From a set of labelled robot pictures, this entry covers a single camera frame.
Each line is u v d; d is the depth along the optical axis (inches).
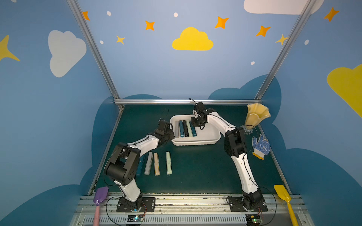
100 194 30.0
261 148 37.8
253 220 28.1
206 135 39.6
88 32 30.4
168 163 34.3
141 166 33.7
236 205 29.0
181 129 41.0
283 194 30.1
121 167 18.4
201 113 32.1
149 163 34.2
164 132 29.5
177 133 39.9
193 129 41.1
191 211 28.9
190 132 40.0
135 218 27.9
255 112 37.6
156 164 33.9
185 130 40.9
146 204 29.6
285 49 33.4
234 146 25.2
